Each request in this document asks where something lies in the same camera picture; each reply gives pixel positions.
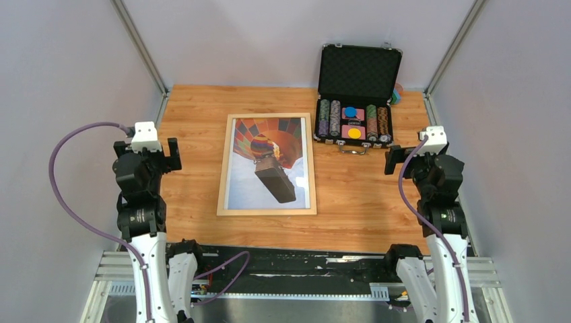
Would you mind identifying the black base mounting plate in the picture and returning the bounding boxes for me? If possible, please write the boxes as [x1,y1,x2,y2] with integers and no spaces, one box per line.
[194,244,404,295]

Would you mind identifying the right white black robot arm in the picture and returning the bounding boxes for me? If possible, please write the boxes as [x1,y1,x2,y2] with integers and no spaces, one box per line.
[384,146,479,322]

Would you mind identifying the blue orange chip stack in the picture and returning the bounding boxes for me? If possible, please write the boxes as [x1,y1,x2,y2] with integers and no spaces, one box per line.
[377,107,392,143]

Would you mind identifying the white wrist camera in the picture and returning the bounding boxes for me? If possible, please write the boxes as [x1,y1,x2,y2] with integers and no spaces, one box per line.
[131,121,162,153]
[417,126,448,155]

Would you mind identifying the green chip stack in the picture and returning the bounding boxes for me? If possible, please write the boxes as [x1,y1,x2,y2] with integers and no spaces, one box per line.
[366,104,378,141]

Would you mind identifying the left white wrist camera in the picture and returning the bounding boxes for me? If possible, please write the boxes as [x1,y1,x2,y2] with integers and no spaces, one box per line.
[131,121,162,153]

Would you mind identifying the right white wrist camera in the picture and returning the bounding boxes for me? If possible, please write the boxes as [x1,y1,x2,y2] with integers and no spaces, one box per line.
[417,126,448,155]

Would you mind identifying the black poker chip case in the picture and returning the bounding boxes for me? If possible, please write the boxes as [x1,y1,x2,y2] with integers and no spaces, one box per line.
[313,44,403,154]

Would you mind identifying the blue dealer button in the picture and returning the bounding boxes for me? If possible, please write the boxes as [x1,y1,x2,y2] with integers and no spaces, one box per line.
[344,106,358,118]

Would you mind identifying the grey slotted cable duct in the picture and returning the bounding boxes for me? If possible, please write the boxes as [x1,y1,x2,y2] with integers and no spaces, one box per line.
[108,281,391,300]

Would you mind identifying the colourful balloon photo print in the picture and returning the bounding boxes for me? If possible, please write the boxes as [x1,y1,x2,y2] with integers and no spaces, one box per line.
[226,117,310,211]

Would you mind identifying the light wooden picture frame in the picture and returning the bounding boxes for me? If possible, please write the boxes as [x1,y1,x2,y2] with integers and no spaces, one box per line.
[216,112,318,217]

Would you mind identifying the red playing card deck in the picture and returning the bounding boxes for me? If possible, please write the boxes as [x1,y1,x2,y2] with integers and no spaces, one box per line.
[341,106,366,140]

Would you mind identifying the grey purple chip stack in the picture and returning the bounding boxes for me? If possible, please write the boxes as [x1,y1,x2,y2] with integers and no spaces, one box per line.
[317,99,341,137]

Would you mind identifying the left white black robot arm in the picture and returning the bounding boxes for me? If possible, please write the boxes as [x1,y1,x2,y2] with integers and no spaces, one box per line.
[112,138,206,322]

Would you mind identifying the colourful objects behind case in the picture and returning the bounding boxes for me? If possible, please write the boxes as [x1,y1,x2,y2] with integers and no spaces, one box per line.
[391,83,404,105]

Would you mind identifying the aluminium front rail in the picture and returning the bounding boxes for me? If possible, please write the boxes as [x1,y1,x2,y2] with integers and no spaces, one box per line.
[95,247,501,288]

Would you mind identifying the yellow dealer button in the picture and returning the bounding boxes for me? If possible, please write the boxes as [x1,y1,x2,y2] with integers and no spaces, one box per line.
[347,128,362,139]

